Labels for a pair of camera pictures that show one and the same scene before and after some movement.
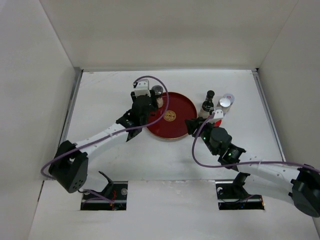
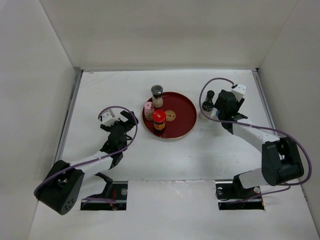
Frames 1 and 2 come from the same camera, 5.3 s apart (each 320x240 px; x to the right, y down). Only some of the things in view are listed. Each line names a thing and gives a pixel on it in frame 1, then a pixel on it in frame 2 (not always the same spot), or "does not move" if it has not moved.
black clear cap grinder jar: x=158 y=90 does not move
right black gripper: x=193 y=124 to x=238 y=104
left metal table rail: x=75 y=85 does not move
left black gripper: x=153 y=107 to x=127 y=126
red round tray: x=181 y=107 does not move
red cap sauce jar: x=217 y=123 to x=159 y=120
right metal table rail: x=269 y=113 does not move
